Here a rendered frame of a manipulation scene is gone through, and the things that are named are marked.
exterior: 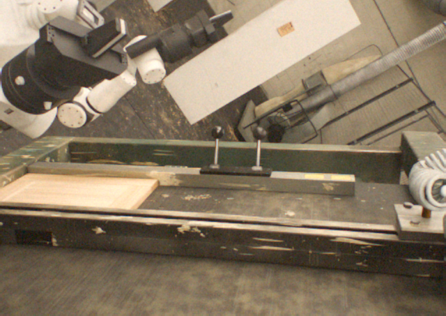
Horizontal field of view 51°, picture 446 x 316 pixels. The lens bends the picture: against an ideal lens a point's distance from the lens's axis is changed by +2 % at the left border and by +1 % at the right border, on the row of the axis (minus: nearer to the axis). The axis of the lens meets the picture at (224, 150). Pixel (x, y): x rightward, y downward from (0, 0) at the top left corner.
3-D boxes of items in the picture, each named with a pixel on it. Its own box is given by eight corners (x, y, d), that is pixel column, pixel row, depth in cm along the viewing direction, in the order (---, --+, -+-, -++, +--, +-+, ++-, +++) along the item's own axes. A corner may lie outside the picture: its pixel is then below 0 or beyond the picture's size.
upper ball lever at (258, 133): (251, 174, 130) (254, 128, 133) (264, 175, 130) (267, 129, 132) (249, 172, 127) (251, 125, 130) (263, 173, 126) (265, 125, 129)
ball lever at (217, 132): (209, 173, 133) (213, 128, 136) (222, 174, 132) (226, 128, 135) (206, 170, 129) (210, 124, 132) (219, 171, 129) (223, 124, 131)
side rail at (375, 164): (80, 165, 171) (77, 136, 168) (396, 179, 149) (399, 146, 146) (72, 171, 166) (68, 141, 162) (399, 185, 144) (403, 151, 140)
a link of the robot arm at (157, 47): (186, 70, 128) (149, 89, 129) (172, 41, 132) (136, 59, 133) (172, 47, 118) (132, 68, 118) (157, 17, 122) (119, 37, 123)
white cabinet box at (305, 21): (175, 69, 563) (329, -32, 497) (202, 109, 576) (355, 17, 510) (161, 81, 507) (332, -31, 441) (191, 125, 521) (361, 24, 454)
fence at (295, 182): (38, 173, 146) (36, 161, 145) (353, 188, 127) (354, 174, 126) (28, 178, 142) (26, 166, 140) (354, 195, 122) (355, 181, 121)
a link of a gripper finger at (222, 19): (233, 18, 127) (213, 29, 127) (229, 8, 125) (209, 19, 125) (235, 21, 126) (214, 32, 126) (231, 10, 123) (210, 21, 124)
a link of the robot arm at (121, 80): (166, 63, 127) (133, 93, 132) (155, 39, 131) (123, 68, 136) (150, 56, 122) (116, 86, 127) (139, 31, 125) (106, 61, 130)
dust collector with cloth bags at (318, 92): (243, 104, 762) (368, 30, 690) (265, 139, 778) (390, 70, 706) (231, 131, 636) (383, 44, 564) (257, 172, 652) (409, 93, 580)
